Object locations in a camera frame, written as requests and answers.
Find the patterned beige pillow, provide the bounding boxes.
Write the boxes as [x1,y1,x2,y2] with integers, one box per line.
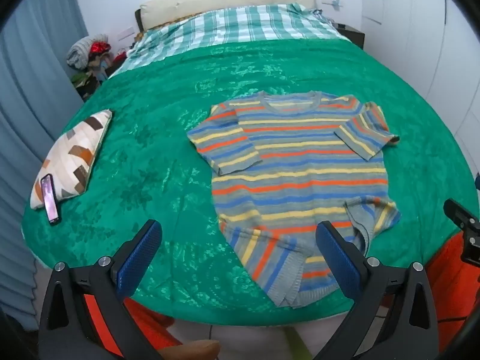
[30,109,114,211]

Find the green checked bed sheet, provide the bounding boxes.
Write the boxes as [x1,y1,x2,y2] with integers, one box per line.
[109,3,351,79]

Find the green bed blanket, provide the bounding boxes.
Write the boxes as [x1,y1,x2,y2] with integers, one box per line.
[21,40,480,326]

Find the person's orange pants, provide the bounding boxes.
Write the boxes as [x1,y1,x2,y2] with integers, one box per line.
[83,232,480,360]

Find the cream padded headboard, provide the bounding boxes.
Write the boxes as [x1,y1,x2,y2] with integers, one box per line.
[135,0,316,32]

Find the pile of mixed clothes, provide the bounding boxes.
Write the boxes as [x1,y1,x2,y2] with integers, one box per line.
[70,49,130,101]

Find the striped knit sweater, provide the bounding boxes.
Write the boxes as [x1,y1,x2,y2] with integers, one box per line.
[187,91,402,308]

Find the grey knitted cloth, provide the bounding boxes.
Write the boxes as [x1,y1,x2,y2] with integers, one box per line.
[66,34,109,70]

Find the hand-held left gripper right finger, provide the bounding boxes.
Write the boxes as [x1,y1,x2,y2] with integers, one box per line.
[315,220,439,360]

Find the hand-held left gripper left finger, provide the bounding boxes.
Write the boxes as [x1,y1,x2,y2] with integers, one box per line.
[37,219,166,360]

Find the white wardrobe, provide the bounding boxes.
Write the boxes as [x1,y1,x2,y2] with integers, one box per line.
[360,0,480,151]

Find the blue curtain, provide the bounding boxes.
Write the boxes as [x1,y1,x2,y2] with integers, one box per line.
[0,0,89,332]

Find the dark wooden nightstand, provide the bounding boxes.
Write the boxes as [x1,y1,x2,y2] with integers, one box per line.
[334,23,365,50]

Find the black smartphone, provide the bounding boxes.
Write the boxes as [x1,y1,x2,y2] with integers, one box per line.
[40,173,62,226]

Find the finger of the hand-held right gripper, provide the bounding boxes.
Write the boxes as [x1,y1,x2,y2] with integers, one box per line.
[443,198,480,233]

